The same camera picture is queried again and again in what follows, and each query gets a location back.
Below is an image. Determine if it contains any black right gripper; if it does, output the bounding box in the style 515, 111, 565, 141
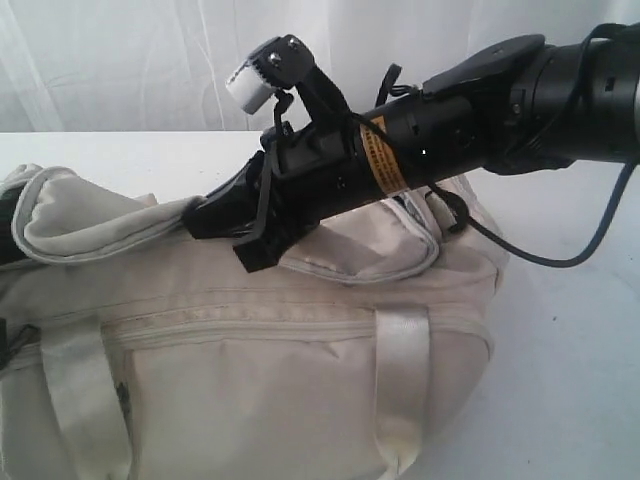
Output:
182, 123, 370, 273

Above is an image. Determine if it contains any cream fabric duffel bag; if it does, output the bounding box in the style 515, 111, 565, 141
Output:
1, 165, 507, 479

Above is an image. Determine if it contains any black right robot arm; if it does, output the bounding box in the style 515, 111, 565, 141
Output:
182, 23, 639, 272

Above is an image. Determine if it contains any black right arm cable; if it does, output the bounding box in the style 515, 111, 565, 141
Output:
249, 22, 640, 269

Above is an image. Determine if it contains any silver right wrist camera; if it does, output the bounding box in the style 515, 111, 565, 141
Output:
226, 34, 351, 130

